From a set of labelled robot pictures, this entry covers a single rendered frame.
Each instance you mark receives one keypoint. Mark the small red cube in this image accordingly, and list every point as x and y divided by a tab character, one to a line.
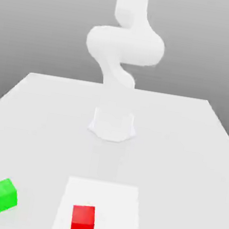
82	222

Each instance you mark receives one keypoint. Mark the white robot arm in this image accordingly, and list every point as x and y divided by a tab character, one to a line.
125	45

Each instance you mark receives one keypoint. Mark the small green cube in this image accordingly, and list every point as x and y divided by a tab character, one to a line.
2	195

